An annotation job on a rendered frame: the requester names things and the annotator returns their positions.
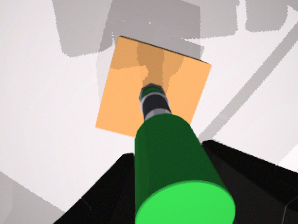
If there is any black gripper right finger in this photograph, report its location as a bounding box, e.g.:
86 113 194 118
202 140 298 224

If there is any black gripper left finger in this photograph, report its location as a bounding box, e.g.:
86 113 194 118
53 152 134 224

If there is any orange square block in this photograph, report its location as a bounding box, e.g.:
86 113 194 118
96 35 212 137

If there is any green translucent cylinder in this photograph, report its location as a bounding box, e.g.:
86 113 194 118
134 112 235 224

